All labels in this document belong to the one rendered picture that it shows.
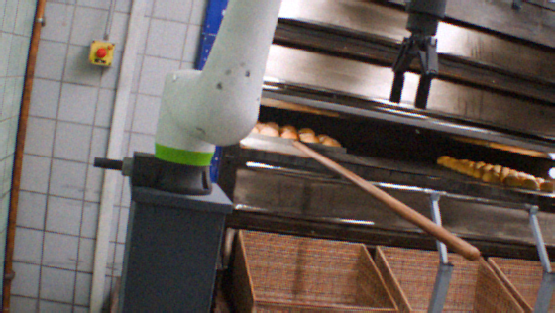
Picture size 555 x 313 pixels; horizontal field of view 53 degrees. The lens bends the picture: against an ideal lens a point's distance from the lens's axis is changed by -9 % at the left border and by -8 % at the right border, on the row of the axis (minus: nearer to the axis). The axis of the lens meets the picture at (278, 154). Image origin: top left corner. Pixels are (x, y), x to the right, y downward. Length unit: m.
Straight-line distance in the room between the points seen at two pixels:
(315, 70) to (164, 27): 0.64
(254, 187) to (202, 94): 1.43
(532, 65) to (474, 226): 0.80
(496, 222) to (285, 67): 1.24
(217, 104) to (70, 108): 1.42
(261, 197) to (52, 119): 0.91
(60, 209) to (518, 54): 2.13
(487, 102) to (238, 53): 1.87
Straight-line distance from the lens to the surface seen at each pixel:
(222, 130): 1.07
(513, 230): 2.99
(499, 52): 2.83
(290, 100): 2.30
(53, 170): 2.47
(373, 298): 2.46
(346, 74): 2.52
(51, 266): 2.58
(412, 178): 2.67
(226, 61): 1.08
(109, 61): 2.33
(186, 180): 1.24
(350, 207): 2.59
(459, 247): 1.29
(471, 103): 2.76
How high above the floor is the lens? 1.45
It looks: 6 degrees down
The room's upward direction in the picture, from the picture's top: 10 degrees clockwise
